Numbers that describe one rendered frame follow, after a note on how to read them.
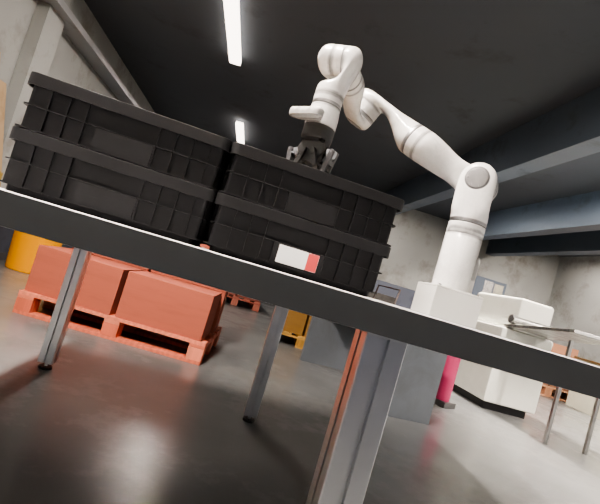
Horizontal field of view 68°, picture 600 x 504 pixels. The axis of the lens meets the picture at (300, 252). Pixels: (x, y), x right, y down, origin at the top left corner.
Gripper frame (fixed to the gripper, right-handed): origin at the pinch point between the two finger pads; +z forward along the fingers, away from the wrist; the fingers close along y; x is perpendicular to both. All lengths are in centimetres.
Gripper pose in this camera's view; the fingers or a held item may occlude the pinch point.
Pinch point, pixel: (302, 185)
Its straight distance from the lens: 105.1
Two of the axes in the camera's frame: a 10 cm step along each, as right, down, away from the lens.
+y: -7.6, -2.0, 6.2
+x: -5.8, -2.2, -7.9
